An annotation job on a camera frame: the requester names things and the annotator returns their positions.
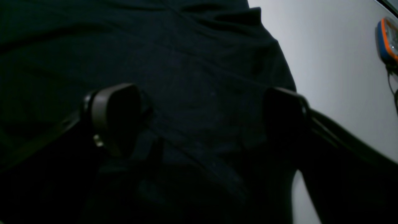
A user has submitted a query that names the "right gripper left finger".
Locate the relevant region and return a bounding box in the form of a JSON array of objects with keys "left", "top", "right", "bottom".
[{"left": 1, "top": 83, "right": 143, "bottom": 224}]

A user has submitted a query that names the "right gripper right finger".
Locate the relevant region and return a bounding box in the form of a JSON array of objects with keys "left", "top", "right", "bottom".
[{"left": 263, "top": 88, "right": 397, "bottom": 224}]

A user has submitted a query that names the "black T-shirt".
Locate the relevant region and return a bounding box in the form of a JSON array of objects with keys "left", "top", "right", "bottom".
[{"left": 1, "top": 0, "right": 296, "bottom": 224}]

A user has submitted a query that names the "orange blue device case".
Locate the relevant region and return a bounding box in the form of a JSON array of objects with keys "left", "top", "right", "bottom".
[{"left": 376, "top": 17, "right": 398, "bottom": 65}]

